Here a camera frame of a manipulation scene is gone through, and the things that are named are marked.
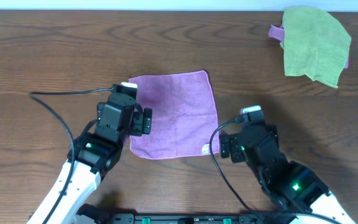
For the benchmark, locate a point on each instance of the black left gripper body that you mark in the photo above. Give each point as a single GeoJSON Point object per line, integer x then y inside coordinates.
{"type": "Point", "coordinates": [134, 125]}

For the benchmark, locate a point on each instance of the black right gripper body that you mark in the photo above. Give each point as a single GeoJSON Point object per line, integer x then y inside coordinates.
{"type": "Point", "coordinates": [234, 153]}

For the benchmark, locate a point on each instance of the purple microfiber cloth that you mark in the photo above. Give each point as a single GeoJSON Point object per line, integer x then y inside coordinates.
{"type": "Point", "coordinates": [183, 119]}

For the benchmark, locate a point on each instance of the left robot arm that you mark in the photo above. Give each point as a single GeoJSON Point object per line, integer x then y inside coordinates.
{"type": "Point", "coordinates": [91, 156]}

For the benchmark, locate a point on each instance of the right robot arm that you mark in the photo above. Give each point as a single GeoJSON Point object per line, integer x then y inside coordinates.
{"type": "Point", "coordinates": [300, 195]}

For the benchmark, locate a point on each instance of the green microfiber cloth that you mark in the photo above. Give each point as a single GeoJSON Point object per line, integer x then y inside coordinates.
{"type": "Point", "coordinates": [315, 44]}

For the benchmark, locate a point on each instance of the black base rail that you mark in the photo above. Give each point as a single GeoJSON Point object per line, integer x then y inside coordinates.
{"type": "Point", "coordinates": [179, 219]}

